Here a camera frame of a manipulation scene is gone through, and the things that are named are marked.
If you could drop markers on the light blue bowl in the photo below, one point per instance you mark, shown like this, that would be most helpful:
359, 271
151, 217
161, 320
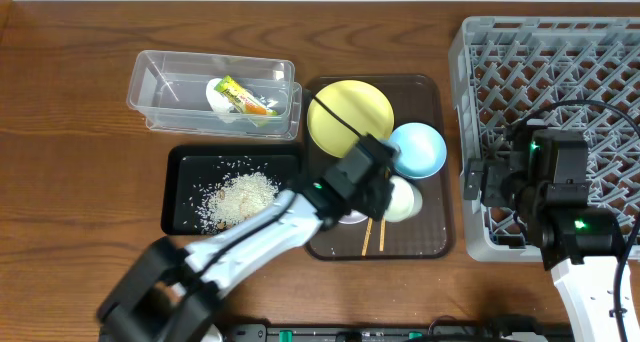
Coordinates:
422, 150

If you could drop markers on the pink bowl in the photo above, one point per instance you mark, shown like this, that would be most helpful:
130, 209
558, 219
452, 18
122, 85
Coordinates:
354, 217

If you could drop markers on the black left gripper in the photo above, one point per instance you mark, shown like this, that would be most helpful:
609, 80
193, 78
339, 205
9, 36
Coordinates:
379, 197

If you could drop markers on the clear plastic bin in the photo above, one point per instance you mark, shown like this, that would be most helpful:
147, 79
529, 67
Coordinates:
168, 88

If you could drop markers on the grey dishwasher rack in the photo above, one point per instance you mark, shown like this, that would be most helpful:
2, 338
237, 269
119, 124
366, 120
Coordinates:
501, 68

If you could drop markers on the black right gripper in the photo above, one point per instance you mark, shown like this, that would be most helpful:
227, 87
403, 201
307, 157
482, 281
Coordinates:
482, 183

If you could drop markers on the rice and food scraps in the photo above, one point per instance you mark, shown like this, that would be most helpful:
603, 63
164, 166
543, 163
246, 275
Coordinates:
230, 190

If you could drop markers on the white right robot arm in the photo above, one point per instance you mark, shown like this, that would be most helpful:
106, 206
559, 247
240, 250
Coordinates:
544, 182

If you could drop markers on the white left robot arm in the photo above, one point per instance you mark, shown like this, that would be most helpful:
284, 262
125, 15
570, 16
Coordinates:
174, 294

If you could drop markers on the yellow plate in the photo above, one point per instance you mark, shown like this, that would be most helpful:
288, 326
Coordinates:
359, 104

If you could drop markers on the wooden chopstick left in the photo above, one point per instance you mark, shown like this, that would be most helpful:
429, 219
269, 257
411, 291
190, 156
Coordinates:
366, 238

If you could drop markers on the wooden chopstick right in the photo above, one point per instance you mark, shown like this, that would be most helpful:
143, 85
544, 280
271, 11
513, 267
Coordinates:
382, 235

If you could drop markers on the black waste tray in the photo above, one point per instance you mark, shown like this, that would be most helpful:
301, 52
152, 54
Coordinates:
196, 172

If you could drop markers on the white tissue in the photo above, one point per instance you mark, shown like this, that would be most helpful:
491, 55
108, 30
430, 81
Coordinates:
218, 102

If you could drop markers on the wooden chopstick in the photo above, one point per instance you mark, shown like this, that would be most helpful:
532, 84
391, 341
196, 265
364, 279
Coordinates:
366, 238
382, 235

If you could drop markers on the brown serving tray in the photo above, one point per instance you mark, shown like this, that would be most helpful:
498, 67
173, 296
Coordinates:
429, 234

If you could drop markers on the pale green cup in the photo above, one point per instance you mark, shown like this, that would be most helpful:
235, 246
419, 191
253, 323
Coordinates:
406, 201

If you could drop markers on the green snack wrapper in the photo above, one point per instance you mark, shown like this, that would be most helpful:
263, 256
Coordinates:
241, 98

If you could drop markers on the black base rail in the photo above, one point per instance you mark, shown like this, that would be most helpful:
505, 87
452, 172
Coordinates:
443, 328

